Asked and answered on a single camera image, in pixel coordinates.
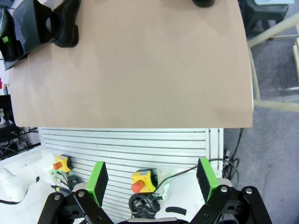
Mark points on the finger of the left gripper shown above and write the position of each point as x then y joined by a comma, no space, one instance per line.
5,39

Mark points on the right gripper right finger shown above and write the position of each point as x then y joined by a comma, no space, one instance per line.
206,182

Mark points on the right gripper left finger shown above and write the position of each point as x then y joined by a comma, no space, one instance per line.
97,182

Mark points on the matte black loafer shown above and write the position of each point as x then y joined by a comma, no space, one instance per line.
203,2

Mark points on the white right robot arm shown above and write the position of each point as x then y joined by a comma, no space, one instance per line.
182,193

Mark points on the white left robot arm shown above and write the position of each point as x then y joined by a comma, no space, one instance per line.
14,182

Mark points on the black metal shoe stand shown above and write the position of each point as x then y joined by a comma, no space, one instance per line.
30,23

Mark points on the yellow emergency stop button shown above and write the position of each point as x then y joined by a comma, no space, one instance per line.
144,177
63,161

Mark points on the white slatted aluminium panel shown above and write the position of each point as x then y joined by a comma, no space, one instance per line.
140,149

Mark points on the dark plastic stool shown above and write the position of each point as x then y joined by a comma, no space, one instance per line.
264,14

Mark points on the beige metal frame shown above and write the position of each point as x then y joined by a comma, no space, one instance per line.
254,77

